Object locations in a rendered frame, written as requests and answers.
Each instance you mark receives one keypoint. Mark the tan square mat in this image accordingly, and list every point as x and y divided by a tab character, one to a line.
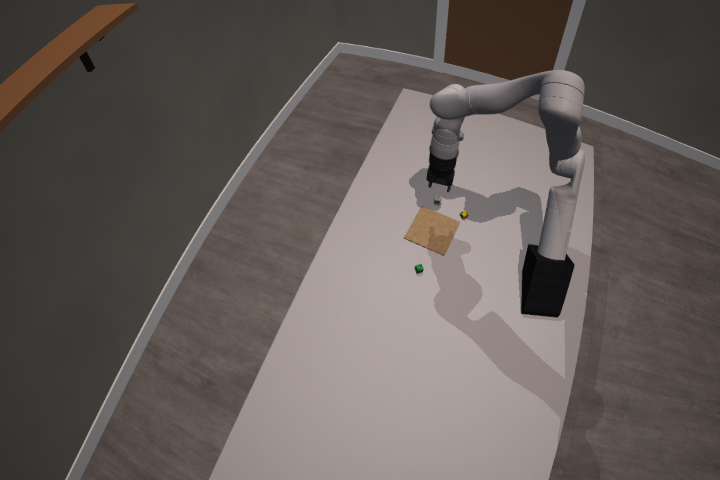
432	230

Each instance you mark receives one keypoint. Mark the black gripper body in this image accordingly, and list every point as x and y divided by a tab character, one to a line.
443	159

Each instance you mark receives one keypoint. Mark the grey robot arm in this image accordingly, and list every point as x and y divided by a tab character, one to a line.
560	109

